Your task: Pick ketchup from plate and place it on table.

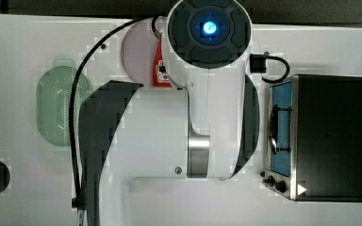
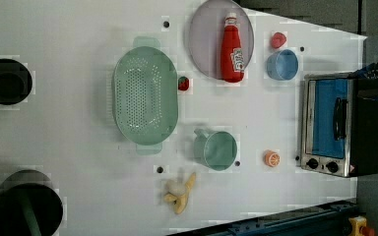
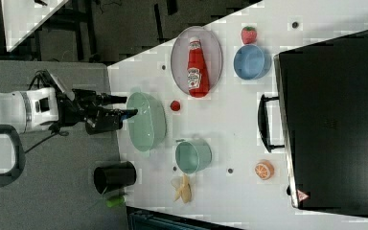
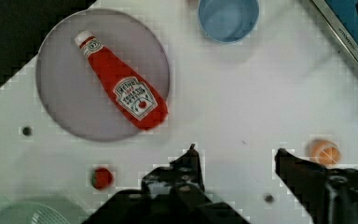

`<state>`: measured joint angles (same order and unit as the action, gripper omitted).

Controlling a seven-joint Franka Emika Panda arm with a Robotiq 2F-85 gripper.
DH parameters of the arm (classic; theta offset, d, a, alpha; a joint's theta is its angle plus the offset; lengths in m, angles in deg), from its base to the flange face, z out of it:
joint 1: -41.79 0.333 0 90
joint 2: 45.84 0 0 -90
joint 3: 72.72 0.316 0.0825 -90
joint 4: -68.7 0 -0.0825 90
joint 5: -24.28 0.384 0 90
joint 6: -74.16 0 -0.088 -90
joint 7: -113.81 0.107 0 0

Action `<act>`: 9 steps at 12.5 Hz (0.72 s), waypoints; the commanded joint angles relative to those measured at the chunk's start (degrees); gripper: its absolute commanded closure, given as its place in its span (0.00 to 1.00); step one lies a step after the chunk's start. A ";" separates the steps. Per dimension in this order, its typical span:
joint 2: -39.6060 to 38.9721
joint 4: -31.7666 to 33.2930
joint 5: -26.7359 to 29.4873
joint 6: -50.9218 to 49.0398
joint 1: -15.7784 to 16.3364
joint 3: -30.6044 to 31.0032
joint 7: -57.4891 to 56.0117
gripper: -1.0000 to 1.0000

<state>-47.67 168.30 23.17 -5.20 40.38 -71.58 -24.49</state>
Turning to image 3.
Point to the blue bowl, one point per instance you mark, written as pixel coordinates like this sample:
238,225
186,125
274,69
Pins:
251,62

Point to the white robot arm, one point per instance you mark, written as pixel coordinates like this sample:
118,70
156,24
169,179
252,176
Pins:
54,110

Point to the black toaster oven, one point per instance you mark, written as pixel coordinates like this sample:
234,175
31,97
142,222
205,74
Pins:
323,99

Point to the toy strawberry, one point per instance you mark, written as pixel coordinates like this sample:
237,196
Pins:
248,35

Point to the red ketchup bottle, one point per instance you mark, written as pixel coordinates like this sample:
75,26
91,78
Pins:
197,73

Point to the grey oval plate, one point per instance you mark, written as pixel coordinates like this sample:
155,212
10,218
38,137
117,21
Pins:
211,51

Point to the peeled toy banana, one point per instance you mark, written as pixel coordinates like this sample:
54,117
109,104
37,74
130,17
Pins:
182,188

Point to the blue metal rail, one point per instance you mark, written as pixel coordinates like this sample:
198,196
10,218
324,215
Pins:
141,219

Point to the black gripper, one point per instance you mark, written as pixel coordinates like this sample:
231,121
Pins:
89,107

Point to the black cylinder cup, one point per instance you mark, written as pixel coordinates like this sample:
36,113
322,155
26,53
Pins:
114,177

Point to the green mug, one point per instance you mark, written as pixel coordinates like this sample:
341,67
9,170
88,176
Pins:
193,155

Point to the green oval colander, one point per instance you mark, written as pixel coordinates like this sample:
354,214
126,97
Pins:
147,129

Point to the toy orange half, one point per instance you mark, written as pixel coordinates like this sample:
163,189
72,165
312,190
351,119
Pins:
264,170

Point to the small red toy fruit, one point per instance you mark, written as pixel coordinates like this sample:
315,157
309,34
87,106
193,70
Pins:
175,106

